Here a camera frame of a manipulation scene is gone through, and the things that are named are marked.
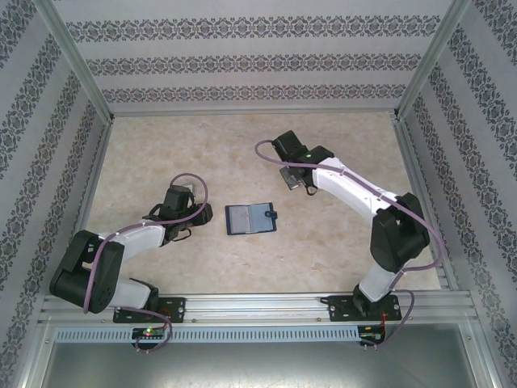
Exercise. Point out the clear acrylic card stand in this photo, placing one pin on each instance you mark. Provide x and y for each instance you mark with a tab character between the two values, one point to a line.
286	175

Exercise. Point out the dark blue card holder wallet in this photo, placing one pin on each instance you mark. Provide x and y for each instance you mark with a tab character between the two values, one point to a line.
250	218

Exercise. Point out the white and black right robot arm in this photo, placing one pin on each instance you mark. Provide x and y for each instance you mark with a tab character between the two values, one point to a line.
351	182

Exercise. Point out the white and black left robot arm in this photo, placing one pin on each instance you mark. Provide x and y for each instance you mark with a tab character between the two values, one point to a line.
137	238

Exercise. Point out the circuit board with green light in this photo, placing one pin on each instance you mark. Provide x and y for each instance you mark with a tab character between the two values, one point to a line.
147	333

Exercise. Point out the grey sheet metal tray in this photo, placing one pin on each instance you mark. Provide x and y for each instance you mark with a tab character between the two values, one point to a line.
258	368

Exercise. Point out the small circuit board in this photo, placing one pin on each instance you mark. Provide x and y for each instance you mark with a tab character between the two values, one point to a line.
371	337

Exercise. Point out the aluminium frame crossbar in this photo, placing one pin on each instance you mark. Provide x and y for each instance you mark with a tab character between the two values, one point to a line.
254	112

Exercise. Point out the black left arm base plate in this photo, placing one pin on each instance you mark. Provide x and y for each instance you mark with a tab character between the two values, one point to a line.
175	309

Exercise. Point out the aluminium frame side rail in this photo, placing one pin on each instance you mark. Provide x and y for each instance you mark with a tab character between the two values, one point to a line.
87	194
420	182

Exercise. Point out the aluminium mounting rail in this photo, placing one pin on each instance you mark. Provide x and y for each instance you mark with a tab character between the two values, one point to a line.
258	307

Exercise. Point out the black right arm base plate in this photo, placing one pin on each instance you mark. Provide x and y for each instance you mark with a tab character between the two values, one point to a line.
339	309

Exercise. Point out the aluminium frame post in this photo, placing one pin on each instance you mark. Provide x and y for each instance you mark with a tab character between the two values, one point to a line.
72	56
432	56

